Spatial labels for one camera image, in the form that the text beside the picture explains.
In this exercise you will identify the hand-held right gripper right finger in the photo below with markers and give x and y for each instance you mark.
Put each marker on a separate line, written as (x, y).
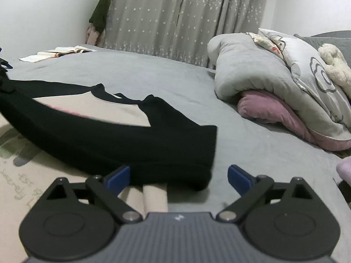
(240, 179)

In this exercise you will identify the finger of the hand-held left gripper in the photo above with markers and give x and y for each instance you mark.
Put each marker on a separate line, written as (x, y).
(5, 64)

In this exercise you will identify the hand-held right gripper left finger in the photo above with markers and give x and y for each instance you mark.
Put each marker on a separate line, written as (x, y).
(119, 178)

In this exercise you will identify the black and beige shirt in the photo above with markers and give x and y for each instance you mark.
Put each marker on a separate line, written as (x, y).
(164, 142)

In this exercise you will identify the beige printed garment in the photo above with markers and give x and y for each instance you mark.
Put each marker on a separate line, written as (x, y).
(27, 175)

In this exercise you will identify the open book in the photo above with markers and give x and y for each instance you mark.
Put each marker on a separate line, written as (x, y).
(54, 53)

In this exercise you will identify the pink pillow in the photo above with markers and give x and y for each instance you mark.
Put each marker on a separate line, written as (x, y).
(263, 109)

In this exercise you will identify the pink hanging garment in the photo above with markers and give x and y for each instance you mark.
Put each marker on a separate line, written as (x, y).
(93, 35)

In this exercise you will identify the light pink cloth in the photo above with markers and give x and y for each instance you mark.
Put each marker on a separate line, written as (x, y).
(345, 169)

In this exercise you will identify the dark hanging garment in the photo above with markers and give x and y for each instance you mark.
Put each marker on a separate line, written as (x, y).
(100, 13)

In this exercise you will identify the grey folded quilt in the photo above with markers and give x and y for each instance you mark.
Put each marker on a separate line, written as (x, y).
(246, 65)

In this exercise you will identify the cream plush toy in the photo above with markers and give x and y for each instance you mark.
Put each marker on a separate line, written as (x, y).
(334, 63)

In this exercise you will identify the grey quilted headboard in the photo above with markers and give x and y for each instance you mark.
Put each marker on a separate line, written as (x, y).
(312, 41)

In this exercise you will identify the grey star-print curtain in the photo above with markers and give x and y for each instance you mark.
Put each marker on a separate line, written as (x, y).
(164, 13)

